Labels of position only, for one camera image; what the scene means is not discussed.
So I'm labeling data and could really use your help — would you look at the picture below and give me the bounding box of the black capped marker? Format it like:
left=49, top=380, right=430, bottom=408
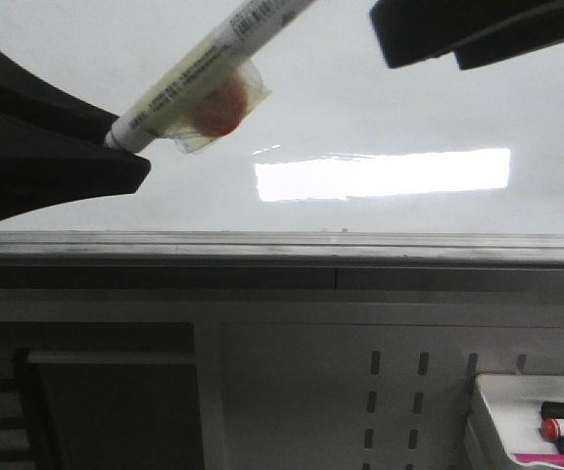
left=540, top=400, right=564, bottom=420

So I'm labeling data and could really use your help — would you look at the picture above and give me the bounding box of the white perforated metal panel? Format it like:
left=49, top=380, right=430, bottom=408
left=199, top=323, right=564, bottom=469

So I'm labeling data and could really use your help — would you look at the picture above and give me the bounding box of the white whiteboard with grey frame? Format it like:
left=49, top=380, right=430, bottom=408
left=0, top=1, right=564, bottom=264

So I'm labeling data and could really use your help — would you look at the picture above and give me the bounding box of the pink eraser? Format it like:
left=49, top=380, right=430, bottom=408
left=512, top=453, right=564, bottom=468

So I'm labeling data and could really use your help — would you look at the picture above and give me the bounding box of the white whiteboard marker with tape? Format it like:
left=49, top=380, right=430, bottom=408
left=104, top=1, right=311, bottom=153

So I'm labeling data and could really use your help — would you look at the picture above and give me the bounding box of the white plastic marker tray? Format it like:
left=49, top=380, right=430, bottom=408
left=464, top=374, right=564, bottom=469

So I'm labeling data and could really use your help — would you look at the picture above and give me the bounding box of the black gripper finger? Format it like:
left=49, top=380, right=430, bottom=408
left=0, top=52, right=151, bottom=221
left=369, top=1, right=564, bottom=70

